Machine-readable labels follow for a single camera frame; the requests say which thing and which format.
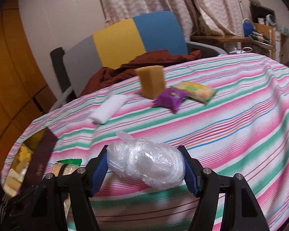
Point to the yellow sponge block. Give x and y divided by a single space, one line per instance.
151 81

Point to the tan foam sponge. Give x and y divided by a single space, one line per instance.
14 182

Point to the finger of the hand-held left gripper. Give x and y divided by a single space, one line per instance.
14 207

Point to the clear plastic bag bundle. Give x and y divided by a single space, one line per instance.
147 163

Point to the pink green striped bedsheet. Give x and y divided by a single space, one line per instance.
207 130

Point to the dark red cloth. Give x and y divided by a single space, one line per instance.
110 77

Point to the green edged biscuit packet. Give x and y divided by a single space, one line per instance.
67 168

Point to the yellow green packet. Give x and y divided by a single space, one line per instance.
197 91

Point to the grey yellow blue headboard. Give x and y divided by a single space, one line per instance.
118 43

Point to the wooden wardrobe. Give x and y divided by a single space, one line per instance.
12 65

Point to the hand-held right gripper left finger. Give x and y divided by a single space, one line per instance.
97 175

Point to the black shelf unit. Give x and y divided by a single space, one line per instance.
262 12

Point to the purple pink packet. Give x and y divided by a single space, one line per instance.
169 99

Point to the cardboard box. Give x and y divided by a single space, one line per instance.
283 44

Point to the black rolled mat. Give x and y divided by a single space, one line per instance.
59 69

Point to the grey yellow blue chair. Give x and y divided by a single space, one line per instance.
62 98

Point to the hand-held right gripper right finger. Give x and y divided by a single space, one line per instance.
191 173

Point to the wooden desk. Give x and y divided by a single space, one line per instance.
219 38

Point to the gold metal tin box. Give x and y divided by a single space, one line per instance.
42 154

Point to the white foam block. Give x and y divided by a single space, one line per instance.
106 110

